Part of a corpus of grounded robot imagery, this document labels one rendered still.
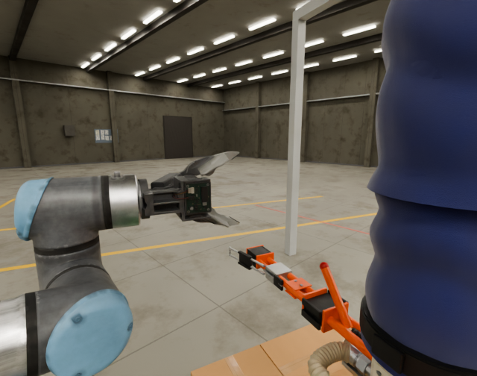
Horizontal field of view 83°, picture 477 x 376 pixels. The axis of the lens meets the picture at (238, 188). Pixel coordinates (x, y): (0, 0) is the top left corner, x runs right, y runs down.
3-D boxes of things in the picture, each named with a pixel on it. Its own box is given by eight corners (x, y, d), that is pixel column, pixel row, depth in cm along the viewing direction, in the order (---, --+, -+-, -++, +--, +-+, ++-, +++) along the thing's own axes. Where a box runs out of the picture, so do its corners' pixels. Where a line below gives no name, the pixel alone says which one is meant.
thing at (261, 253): (273, 265, 101) (274, 252, 100) (256, 268, 97) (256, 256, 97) (262, 256, 108) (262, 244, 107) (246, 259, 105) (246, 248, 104)
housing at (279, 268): (293, 283, 89) (293, 270, 88) (275, 287, 86) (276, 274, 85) (280, 273, 95) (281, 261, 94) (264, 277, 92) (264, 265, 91)
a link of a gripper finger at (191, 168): (223, 168, 54) (189, 197, 52) (220, 168, 55) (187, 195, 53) (209, 150, 52) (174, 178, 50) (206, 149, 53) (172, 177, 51)
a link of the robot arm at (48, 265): (45, 344, 38) (33, 260, 35) (40, 305, 46) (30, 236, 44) (116, 315, 43) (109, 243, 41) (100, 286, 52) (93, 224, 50)
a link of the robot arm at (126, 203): (112, 220, 50) (108, 168, 48) (141, 216, 52) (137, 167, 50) (113, 236, 42) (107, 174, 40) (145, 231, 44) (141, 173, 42)
